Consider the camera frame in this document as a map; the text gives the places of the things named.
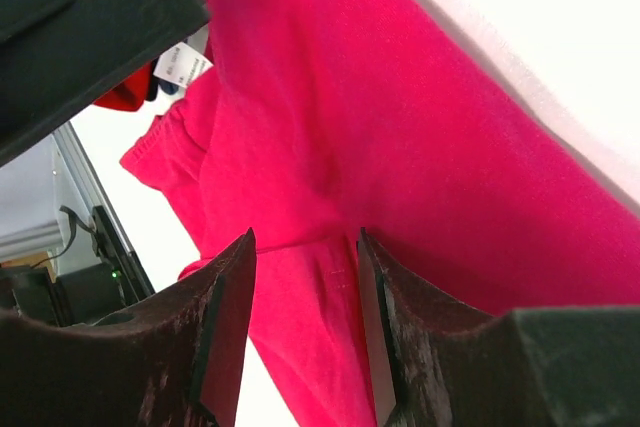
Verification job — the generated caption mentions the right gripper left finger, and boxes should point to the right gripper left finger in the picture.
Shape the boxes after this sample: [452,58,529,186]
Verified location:
[74,231,256,426]

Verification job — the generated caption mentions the aluminium frame rail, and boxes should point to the aluminium frame rail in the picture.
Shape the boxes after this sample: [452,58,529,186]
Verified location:
[0,121,136,263]

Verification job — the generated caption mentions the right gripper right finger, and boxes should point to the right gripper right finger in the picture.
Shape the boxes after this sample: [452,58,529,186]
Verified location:
[357,230,515,426]

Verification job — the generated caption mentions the folded blue t shirt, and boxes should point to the folded blue t shirt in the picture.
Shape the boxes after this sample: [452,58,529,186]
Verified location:
[145,75,180,102]

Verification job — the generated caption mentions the folded red t shirt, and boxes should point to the folded red t shirt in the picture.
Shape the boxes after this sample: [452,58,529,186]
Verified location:
[94,64,151,112]

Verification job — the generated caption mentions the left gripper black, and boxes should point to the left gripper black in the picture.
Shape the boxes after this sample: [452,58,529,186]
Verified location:
[1,0,209,164]

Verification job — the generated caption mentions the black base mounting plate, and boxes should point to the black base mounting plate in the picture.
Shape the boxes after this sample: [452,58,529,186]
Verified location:
[56,205,155,323]

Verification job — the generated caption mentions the magenta t shirt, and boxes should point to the magenta t shirt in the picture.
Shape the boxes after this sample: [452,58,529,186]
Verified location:
[122,0,639,426]

